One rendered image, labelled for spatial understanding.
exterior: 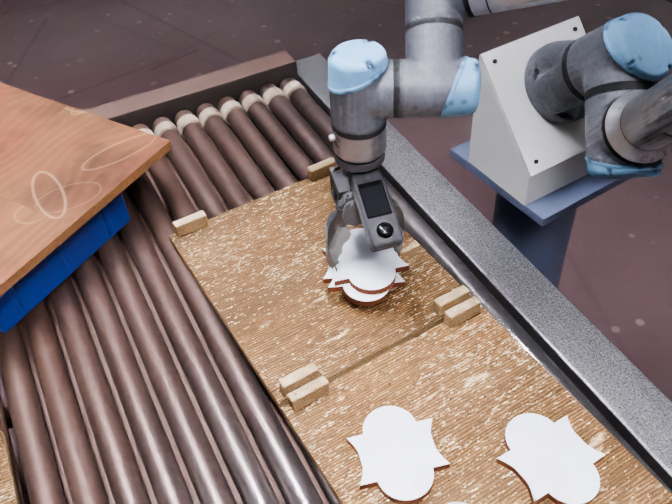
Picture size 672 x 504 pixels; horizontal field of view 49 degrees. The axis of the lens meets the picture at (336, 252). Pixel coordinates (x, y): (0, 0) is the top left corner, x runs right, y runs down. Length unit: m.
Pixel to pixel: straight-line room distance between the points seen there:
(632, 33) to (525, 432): 0.65
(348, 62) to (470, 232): 0.48
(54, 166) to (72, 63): 2.54
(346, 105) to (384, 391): 0.40
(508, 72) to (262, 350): 0.68
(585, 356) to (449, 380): 0.21
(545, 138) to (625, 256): 1.29
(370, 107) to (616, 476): 0.56
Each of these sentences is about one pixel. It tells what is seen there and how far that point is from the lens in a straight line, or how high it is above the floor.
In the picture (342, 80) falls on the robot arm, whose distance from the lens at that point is 0.94.
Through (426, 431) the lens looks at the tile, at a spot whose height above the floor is 0.95.
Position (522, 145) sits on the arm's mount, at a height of 0.99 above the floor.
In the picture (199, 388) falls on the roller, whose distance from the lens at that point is 1.11.
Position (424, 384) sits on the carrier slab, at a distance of 1.06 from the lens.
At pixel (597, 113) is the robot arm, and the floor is 1.11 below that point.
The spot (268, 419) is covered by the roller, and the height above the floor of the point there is 0.92.
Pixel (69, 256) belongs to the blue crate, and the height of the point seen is 0.96.
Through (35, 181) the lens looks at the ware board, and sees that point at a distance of 1.34.
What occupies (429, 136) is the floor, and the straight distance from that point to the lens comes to 3.07.
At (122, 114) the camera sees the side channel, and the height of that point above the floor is 0.95.
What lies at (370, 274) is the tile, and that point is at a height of 0.98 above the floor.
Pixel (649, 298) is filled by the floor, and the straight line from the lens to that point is 2.55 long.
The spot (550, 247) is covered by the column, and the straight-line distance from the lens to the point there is 1.63.
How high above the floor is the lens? 1.81
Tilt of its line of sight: 45 degrees down
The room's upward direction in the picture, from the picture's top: 4 degrees counter-clockwise
